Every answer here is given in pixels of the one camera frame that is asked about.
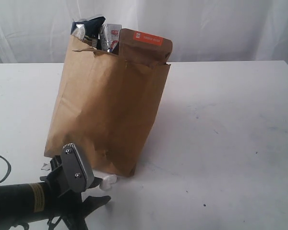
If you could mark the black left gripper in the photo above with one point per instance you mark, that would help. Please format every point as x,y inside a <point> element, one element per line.
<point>64,204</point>

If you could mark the white pebble cluster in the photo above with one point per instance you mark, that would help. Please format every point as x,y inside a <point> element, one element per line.
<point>107,182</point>

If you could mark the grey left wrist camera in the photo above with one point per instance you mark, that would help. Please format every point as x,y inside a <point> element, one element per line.
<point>77,168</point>

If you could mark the small blue white packet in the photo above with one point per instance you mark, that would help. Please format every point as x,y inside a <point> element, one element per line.
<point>109,36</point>

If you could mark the brown kraft pouch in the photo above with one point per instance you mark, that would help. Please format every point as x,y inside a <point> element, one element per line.
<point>143,48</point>

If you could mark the spaghetti package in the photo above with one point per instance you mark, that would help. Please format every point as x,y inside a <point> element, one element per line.
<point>87,31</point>

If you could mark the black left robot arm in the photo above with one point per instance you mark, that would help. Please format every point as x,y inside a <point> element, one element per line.
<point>21,204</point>

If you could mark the brown paper bag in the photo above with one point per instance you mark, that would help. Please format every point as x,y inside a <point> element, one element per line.
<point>106,106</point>

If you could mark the small clear plastic scrap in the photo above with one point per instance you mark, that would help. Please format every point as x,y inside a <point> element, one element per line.
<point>46,167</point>

